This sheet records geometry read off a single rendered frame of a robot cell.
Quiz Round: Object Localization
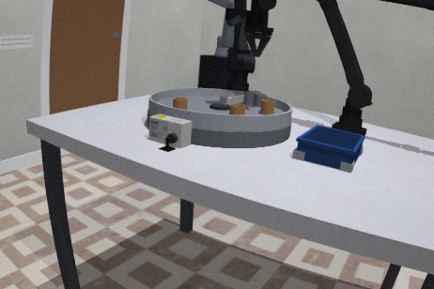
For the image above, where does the bronze bushing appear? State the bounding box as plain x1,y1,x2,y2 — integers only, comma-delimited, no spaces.
173,98,188,110
260,99,274,115
229,104,245,115

